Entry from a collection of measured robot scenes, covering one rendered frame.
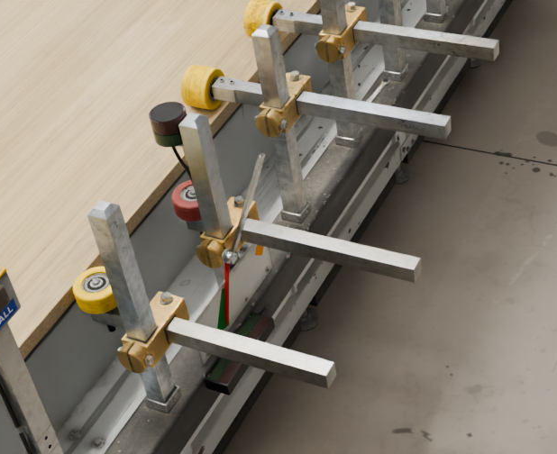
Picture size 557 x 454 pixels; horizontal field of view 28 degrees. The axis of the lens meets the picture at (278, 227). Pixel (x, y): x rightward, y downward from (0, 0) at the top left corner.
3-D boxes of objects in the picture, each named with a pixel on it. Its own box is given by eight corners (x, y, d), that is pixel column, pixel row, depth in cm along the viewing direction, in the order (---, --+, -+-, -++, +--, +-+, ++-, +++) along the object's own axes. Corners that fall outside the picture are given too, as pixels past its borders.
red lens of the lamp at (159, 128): (195, 115, 183) (192, 104, 181) (176, 137, 179) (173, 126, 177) (163, 110, 185) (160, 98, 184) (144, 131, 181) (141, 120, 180)
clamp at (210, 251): (260, 222, 202) (256, 201, 199) (223, 272, 193) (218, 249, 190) (232, 216, 204) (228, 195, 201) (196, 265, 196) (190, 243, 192)
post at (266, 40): (312, 231, 225) (278, 22, 194) (304, 243, 223) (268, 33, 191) (296, 228, 226) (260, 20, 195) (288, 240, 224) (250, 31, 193)
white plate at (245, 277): (273, 267, 210) (265, 227, 204) (205, 367, 194) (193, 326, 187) (270, 267, 210) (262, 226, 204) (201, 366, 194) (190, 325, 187)
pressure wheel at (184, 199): (234, 230, 205) (223, 180, 198) (213, 258, 200) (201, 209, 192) (197, 221, 208) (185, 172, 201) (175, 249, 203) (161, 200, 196)
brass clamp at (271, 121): (316, 98, 211) (314, 76, 208) (284, 140, 202) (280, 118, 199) (287, 94, 214) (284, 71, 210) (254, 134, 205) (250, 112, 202)
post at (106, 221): (184, 414, 193) (118, 200, 162) (173, 430, 191) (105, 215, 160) (167, 409, 194) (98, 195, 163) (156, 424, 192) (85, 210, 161)
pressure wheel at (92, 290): (129, 306, 194) (113, 257, 186) (141, 336, 188) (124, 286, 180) (84, 322, 192) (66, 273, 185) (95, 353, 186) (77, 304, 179)
